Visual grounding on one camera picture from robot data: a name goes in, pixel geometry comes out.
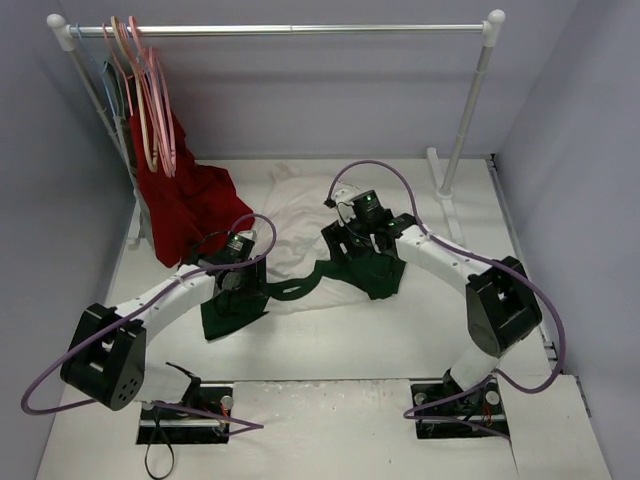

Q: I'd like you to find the white green raglan t shirt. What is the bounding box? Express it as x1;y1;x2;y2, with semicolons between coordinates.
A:
201;163;405;341

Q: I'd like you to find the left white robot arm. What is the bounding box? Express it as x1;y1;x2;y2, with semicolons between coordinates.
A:
60;230;268;420

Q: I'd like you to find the red t shirt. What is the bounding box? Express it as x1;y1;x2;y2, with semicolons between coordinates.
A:
129;113;252;268

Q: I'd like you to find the beige wooden hanger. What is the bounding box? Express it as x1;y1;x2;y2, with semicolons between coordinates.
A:
110;16;161;173

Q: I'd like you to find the blue plastic hanger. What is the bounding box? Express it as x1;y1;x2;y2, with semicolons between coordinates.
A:
74;23;127;119

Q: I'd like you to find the white metal clothes rack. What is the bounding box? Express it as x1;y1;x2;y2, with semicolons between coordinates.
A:
46;11;507;251

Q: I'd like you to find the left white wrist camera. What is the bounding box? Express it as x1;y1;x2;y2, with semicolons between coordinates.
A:
236;229;257;242

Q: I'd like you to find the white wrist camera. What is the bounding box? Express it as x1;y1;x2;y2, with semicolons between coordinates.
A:
324;187;361;209
236;229;257;242

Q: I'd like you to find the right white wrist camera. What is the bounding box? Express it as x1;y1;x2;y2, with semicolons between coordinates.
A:
324;187;361;209

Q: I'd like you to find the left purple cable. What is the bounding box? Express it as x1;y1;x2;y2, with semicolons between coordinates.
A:
20;213;279;441

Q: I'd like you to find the purple cable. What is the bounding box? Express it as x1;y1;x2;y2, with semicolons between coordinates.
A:
20;213;279;441
329;159;566;441

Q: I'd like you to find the black loop cable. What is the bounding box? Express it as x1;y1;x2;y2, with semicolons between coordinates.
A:
144;404;176;479

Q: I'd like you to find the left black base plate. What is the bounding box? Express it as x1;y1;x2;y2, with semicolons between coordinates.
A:
136;383;234;445

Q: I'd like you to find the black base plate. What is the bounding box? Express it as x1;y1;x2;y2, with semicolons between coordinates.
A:
136;383;234;445
403;378;510;440

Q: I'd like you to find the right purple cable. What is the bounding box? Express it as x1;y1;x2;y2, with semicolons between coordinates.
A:
329;159;566;441

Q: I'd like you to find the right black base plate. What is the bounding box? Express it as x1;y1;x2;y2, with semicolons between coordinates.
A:
403;378;510;440

